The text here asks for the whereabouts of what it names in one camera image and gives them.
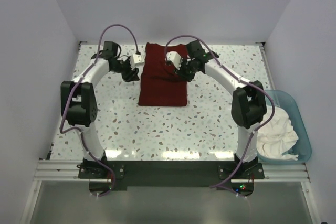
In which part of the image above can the dark red t-shirt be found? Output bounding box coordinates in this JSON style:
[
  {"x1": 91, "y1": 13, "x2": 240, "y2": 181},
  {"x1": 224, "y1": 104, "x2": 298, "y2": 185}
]
[{"x1": 138, "y1": 43, "x2": 187, "y2": 107}]

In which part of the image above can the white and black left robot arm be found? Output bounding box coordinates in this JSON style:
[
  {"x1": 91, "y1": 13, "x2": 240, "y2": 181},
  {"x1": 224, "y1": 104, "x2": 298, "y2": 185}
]
[{"x1": 59, "y1": 41, "x2": 140, "y2": 178}]

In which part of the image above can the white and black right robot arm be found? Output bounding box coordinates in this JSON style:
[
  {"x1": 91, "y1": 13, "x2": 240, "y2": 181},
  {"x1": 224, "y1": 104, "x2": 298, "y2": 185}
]
[{"x1": 165, "y1": 40, "x2": 267, "y2": 178}]

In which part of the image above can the translucent blue plastic basket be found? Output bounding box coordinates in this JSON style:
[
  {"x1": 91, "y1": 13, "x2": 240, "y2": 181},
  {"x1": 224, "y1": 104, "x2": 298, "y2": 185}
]
[{"x1": 258, "y1": 90, "x2": 312, "y2": 165}]

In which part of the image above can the white crumpled t-shirt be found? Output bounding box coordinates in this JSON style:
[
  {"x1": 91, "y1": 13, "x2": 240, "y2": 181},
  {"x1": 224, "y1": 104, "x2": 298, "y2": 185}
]
[{"x1": 257, "y1": 106, "x2": 299, "y2": 161}]

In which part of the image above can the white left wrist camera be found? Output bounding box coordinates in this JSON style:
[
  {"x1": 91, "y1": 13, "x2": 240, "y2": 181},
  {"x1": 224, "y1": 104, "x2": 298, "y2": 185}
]
[{"x1": 130, "y1": 54, "x2": 145, "y2": 69}]

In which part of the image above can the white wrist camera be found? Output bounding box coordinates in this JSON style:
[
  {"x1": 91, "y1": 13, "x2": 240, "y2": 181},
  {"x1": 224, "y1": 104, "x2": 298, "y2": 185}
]
[
  {"x1": 166, "y1": 51, "x2": 182, "y2": 69},
  {"x1": 130, "y1": 54, "x2": 145, "y2": 69}
]

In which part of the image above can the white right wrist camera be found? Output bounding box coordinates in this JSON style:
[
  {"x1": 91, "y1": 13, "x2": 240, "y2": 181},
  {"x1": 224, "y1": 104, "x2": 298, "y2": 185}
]
[{"x1": 166, "y1": 51, "x2": 182, "y2": 69}]

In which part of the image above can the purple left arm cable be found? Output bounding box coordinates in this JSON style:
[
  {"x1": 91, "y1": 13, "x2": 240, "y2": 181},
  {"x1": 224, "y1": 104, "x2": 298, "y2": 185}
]
[{"x1": 59, "y1": 24, "x2": 140, "y2": 197}]

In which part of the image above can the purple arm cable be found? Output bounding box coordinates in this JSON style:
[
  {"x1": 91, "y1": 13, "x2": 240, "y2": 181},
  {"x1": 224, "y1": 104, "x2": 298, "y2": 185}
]
[
  {"x1": 59, "y1": 24, "x2": 140, "y2": 197},
  {"x1": 164, "y1": 34, "x2": 276, "y2": 189}
]

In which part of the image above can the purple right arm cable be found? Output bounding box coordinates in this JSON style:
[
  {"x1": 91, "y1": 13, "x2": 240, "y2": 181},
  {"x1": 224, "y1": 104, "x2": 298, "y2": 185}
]
[{"x1": 164, "y1": 34, "x2": 276, "y2": 189}]

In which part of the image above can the aluminium extrusion rail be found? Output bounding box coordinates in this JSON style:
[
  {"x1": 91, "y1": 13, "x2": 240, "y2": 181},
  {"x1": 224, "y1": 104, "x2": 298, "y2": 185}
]
[{"x1": 20, "y1": 159, "x2": 321, "y2": 223}]

